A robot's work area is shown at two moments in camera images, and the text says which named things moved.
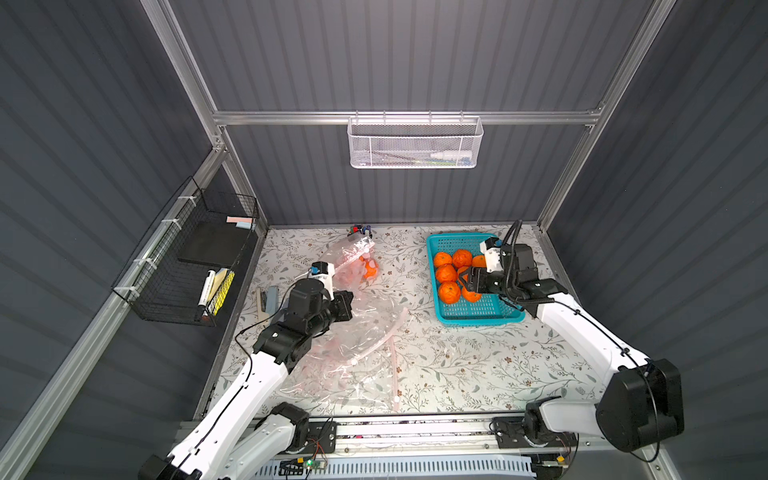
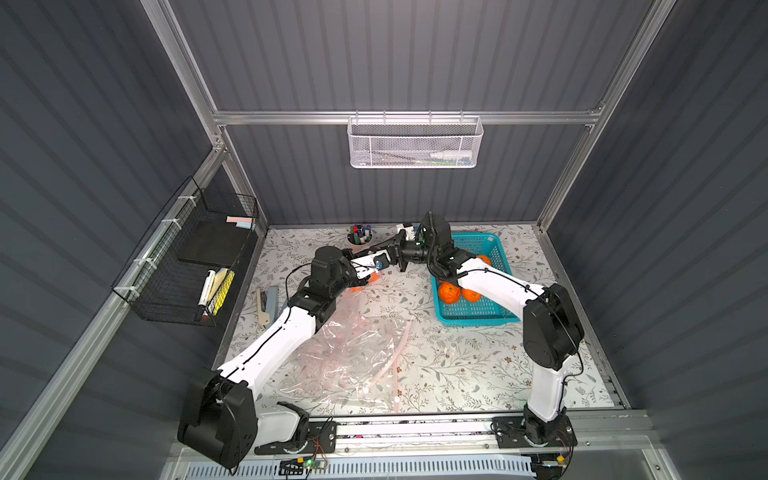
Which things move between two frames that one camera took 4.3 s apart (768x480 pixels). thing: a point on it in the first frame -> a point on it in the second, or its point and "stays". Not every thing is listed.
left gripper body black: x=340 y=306 -> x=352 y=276
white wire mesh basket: x=414 y=142 stays
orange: x=449 y=292 stays
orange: x=471 y=296 stays
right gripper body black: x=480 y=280 -> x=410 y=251
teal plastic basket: x=489 y=309 stays
